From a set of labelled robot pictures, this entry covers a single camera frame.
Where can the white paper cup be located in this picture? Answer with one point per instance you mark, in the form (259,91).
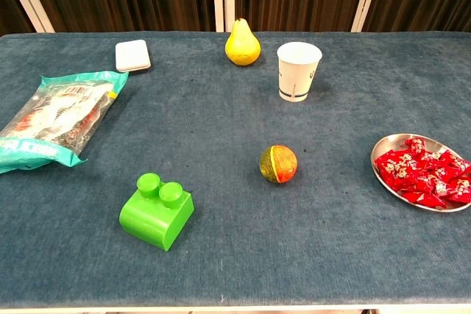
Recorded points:
(296,71)

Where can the silver metal plate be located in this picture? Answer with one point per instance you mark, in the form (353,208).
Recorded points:
(382,145)

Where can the blue table cloth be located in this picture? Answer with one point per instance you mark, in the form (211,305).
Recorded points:
(221,115)

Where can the yellow toy pear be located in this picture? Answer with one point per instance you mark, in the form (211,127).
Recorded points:
(243,47)

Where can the green toy building block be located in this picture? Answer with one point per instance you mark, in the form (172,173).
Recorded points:
(154,218)

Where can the white rectangular box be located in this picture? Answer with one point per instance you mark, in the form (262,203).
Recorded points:
(132,54)

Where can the teal clear snack bag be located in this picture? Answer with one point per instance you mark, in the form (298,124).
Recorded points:
(59,119)

